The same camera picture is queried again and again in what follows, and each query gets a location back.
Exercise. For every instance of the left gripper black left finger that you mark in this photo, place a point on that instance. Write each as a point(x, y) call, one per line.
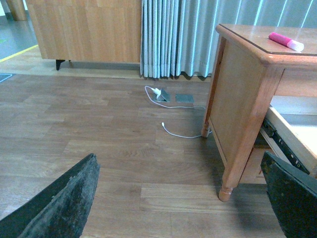
point(61, 209)

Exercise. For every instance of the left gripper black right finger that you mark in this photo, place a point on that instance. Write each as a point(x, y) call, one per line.
point(293, 197)

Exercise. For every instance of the wooden drawer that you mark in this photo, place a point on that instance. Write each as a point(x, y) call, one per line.
point(293, 137)

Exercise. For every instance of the pink marker with clear cap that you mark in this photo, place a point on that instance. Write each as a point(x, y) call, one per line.
point(285, 41)

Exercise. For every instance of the wooden nightstand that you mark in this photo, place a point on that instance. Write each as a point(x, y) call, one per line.
point(250, 74)

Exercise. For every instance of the closed floor socket plate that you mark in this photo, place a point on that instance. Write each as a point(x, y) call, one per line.
point(184, 98)

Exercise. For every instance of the open floor socket box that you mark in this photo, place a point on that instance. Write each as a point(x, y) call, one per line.
point(163, 97)

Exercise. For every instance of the white plug adapter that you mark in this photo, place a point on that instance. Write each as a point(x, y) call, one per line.
point(156, 91)

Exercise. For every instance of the light wooden cabinet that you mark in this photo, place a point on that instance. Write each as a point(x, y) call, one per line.
point(88, 30)

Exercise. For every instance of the grey-blue curtain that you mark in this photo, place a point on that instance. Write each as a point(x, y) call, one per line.
point(179, 36)

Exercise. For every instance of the wooden pillar base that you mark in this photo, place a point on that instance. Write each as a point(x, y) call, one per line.
point(17, 9)

